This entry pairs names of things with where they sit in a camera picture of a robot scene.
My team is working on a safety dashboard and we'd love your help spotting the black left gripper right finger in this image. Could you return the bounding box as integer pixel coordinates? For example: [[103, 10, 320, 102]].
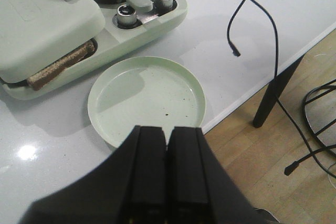
[[167, 127, 270, 223]]

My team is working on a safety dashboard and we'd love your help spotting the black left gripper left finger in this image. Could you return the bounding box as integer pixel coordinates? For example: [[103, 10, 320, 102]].
[[23, 126, 166, 223]]

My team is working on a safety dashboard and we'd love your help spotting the mint green sandwich maker lid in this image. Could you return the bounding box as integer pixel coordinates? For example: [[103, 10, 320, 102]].
[[1, 0, 105, 83]]

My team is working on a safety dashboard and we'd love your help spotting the mint green breakfast maker base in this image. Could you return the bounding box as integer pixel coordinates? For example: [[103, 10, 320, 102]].
[[1, 0, 187, 100]]

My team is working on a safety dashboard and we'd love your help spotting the mint green round plate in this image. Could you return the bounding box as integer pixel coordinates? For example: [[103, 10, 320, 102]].
[[88, 56, 206, 148]]

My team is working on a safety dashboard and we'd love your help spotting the black table leg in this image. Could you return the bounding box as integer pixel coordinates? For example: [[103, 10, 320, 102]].
[[253, 55, 304, 128]]

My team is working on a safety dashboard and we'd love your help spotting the left silver control knob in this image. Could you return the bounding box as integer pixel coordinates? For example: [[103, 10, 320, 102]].
[[117, 5, 137, 27]]

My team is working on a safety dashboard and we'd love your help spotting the silver control knob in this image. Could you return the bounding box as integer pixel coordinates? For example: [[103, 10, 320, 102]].
[[117, 5, 137, 27], [155, 0, 174, 12]]

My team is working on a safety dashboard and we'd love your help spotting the right silver control knob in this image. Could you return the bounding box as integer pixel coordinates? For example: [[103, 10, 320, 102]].
[[155, 0, 174, 12]]

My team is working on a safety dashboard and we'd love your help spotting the short black cable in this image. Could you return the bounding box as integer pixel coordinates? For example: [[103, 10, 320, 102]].
[[226, 0, 263, 57]]

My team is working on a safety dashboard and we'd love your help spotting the long black cable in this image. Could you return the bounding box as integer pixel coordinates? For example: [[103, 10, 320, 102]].
[[226, 0, 336, 178]]

